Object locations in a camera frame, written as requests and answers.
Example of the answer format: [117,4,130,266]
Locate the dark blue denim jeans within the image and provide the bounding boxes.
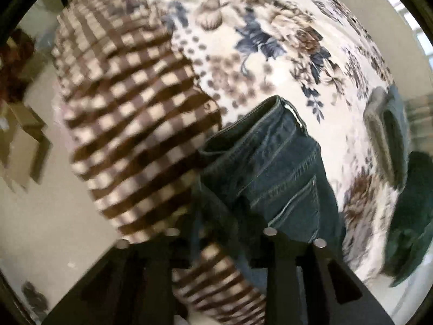
[192,95,345,291]

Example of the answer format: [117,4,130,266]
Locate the dark green garment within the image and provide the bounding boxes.
[382,151,432,288]

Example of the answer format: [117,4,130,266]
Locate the open cardboard box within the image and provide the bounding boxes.
[1,102,51,190]

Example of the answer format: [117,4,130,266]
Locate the floral white brown blanket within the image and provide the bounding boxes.
[51,0,412,325]

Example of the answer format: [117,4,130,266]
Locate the dark red brown clothes pile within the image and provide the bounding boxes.
[1,28,34,103]

